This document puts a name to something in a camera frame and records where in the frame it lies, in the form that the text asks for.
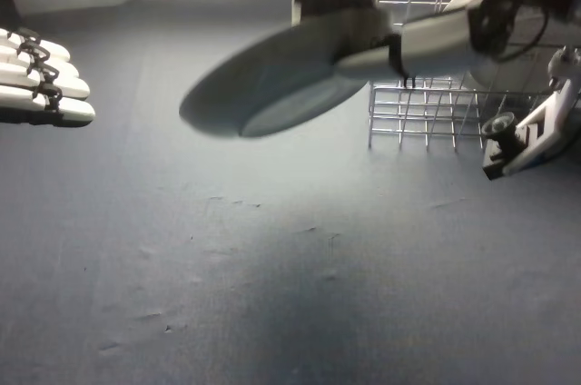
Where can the grey table cloth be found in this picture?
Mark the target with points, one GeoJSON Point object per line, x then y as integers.
{"type": "Point", "coordinates": [272, 267]}

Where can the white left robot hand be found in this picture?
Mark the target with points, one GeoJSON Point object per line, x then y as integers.
{"type": "Point", "coordinates": [27, 85]}

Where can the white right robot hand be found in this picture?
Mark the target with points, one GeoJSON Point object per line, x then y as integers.
{"type": "Point", "coordinates": [436, 35]}

